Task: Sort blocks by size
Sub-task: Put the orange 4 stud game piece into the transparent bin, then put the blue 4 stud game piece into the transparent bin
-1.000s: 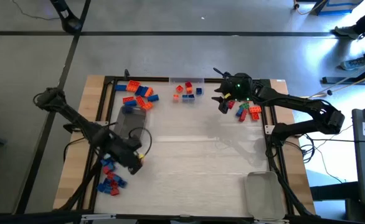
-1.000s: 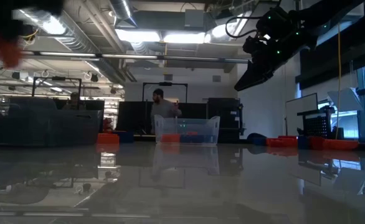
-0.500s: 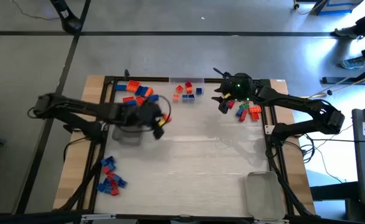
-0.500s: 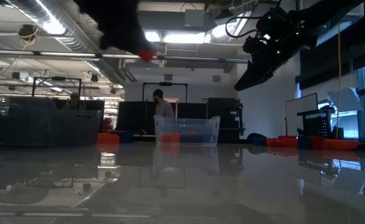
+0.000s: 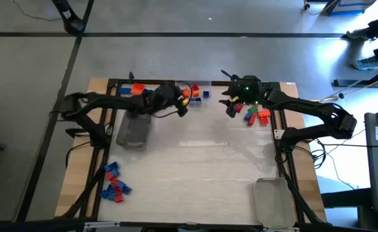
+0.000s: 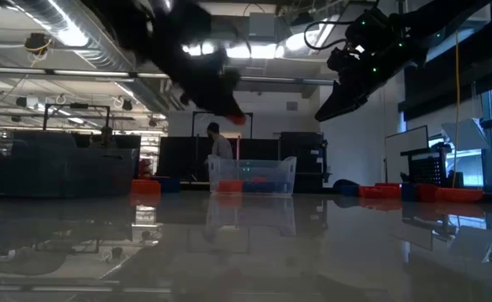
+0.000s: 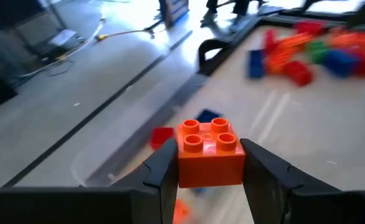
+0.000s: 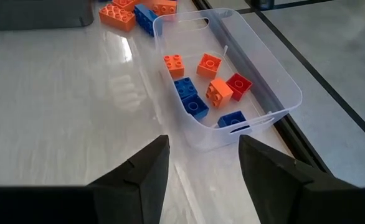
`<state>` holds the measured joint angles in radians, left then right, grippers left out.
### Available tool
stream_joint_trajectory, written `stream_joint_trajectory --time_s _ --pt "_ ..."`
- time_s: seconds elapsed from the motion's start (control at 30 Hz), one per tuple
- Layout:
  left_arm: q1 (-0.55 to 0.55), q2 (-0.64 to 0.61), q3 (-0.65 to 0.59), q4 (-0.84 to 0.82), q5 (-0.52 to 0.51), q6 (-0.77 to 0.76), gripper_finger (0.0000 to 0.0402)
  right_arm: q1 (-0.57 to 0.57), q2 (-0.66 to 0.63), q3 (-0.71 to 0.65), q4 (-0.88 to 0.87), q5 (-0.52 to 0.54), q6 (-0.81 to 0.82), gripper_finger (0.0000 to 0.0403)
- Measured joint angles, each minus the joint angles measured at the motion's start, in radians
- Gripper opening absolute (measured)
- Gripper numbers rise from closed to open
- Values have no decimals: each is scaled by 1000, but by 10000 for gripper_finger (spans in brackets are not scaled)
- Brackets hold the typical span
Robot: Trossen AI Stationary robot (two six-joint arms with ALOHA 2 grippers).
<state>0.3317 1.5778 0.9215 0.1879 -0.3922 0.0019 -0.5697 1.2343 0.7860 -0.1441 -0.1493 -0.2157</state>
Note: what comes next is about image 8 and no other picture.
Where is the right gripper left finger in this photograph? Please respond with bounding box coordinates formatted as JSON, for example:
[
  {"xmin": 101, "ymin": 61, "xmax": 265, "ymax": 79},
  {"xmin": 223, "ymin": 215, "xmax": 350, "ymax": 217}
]
[{"xmin": 0, "ymin": 134, "xmax": 171, "ymax": 224}]

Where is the clear plastic bin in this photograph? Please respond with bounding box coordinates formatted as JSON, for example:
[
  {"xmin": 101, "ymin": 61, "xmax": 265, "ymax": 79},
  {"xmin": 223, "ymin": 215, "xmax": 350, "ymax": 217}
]
[{"xmin": 152, "ymin": 7, "xmax": 303, "ymax": 152}]

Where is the small blue toy block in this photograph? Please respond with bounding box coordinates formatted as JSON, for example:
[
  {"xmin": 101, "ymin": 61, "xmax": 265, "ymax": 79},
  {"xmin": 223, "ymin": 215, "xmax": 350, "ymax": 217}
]
[
  {"xmin": 217, "ymin": 110, "xmax": 251, "ymax": 133},
  {"xmin": 181, "ymin": 93, "xmax": 210, "ymax": 121},
  {"xmin": 173, "ymin": 77, "xmax": 199, "ymax": 100}
]

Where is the long orange toy block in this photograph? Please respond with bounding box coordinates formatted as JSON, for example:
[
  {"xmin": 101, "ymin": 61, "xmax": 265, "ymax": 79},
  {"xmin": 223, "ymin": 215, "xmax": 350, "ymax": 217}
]
[
  {"xmin": 148, "ymin": 0, "xmax": 178, "ymax": 18},
  {"xmin": 98, "ymin": 3, "xmax": 137, "ymax": 33},
  {"xmin": 111, "ymin": 0, "xmax": 141, "ymax": 12}
]

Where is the long blue toy block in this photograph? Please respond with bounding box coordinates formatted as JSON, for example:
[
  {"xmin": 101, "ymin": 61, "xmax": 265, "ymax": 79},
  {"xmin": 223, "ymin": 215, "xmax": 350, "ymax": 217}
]
[{"xmin": 133, "ymin": 3, "xmax": 163, "ymax": 37}]

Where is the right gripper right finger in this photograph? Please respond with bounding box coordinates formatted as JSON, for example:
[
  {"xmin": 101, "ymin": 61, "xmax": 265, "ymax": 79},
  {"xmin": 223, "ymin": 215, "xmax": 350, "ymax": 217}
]
[{"xmin": 238, "ymin": 134, "xmax": 365, "ymax": 224}]

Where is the small orange toy block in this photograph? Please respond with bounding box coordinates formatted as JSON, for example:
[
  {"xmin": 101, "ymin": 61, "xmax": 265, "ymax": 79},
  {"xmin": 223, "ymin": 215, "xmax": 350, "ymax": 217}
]
[
  {"xmin": 196, "ymin": 52, "xmax": 223, "ymax": 80},
  {"xmin": 205, "ymin": 77, "xmax": 234, "ymax": 109},
  {"xmin": 163, "ymin": 54, "xmax": 186, "ymax": 80}
]

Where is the small red toy block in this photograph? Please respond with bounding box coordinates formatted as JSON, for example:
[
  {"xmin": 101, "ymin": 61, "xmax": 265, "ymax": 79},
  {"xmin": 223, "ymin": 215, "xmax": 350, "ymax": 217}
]
[{"xmin": 225, "ymin": 72, "xmax": 254, "ymax": 102}]

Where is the dark grey translucent bin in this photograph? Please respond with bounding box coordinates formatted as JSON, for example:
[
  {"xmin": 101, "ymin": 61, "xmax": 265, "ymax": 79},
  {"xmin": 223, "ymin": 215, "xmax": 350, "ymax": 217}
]
[{"xmin": 0, "ymin": 0, "xmax": 95, "ymax": 31}]

